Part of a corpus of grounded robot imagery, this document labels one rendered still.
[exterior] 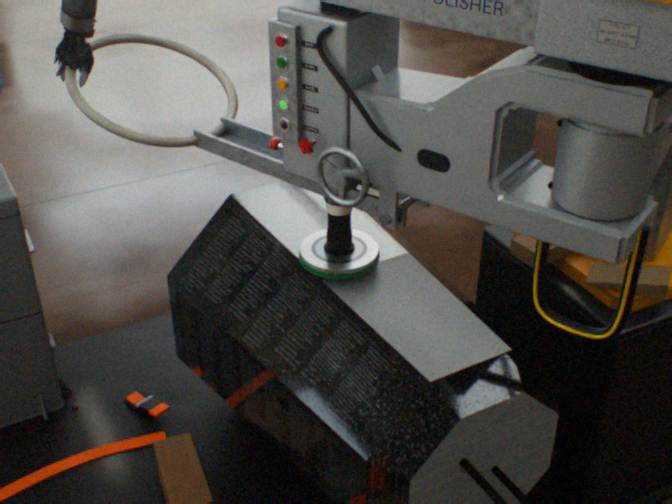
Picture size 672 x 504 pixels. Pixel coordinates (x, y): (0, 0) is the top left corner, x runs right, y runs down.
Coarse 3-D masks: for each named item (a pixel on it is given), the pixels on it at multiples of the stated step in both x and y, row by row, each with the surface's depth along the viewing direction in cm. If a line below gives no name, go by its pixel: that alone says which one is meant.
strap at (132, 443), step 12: (120, 444) 285; (132, 444) 285; (144, 444) 285; (72, 456) 281; (84, 456) 281; (96, 456) 281; (48, 468) 276; (60, 468) 276; (24, 480) 272; (36, 480) 272; (0, 492) 268; (12, 492) 268
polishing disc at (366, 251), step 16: (304, 240) 234; (320, 240) 234; (352, 240) 234; (368, 240) 234; (304, 256) 227; (320, 256) 227; (336, 256) 227; (352, 256) 227; (368, 256) 227; (336, 272) 222; (352, 272) 223
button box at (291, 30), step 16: (272, 32) 195; (288, 32) 192; (272, 48) 197; (288, 48) 194; (272, 64) 199; (272, 80) 201; (288, 80) 198; (272, 96) 203; (288, 96) 200; (272, 112) 206; (288, 112) 202
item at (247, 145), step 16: (240, 128) 241; (256, 128) 238; (208, 144) 235; (224, 144) 231; (240, 144) 239; (256, 144) 239; (240, 160) 230; (256, 160) 226; (272, 160) 223; (272, 176) 225; (288, 176) 222; (320, 192) 217; (336, 192) 212; (352, 192) 210; (368, 208) 210; (400, 208) 204; (384, 224) 204; (400, 224) 206
